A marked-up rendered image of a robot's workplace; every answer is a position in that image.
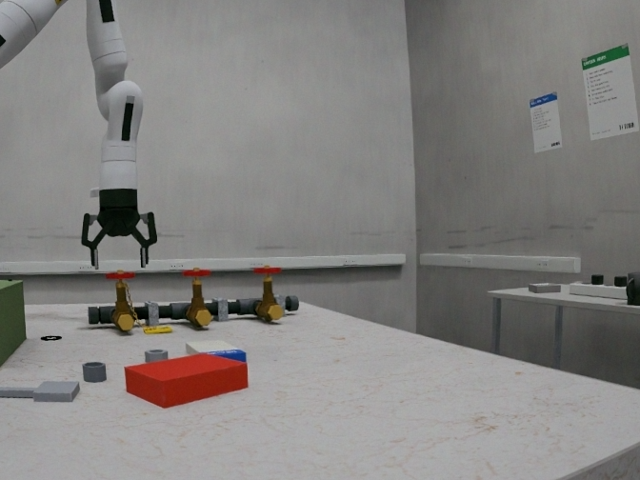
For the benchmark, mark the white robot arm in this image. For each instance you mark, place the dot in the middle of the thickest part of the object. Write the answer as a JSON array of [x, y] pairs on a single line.
[[120, 104]]

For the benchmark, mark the grey cylinder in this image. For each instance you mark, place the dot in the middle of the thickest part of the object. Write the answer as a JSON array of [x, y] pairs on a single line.
[[93, 374]]

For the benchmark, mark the red rectangular block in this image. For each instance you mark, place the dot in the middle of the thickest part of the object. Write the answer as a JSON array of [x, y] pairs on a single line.
[[182, 380]]

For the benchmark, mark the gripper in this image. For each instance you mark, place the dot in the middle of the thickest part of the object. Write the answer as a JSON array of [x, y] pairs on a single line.
[[118, 216]]

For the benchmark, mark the grey pipe manifold with red valves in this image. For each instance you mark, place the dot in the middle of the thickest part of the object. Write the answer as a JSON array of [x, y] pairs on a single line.
[[201, 313]]

